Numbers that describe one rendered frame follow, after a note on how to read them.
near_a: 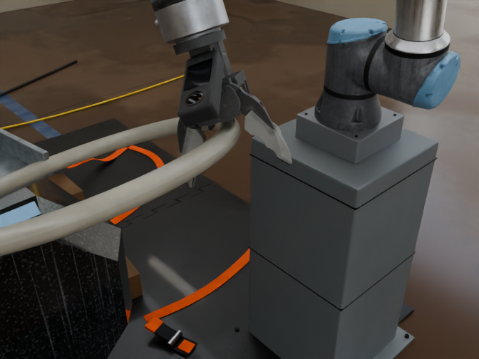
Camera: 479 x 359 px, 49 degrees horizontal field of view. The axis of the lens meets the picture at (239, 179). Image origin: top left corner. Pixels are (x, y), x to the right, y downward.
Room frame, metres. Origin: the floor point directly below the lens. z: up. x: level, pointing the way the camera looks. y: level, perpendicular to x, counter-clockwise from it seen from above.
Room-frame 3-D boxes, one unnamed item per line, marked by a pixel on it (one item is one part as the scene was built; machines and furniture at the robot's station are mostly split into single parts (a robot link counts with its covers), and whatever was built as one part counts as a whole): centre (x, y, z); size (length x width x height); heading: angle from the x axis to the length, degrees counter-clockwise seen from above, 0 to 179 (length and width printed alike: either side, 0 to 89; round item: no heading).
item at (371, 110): (1.39, -0.31, 0.98); 0.19 x 0.19 x 0.10
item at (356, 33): (1.38, -0.32, 1.11); 0.17 x 0.15 x 0.18; 45
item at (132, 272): (1.69, 0.54, 0.07); 0.30 x 0.12 x 0.12; 35
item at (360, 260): (1.39, -0.31, 0.42); 0.50 x 0.50 x 0.85; 42
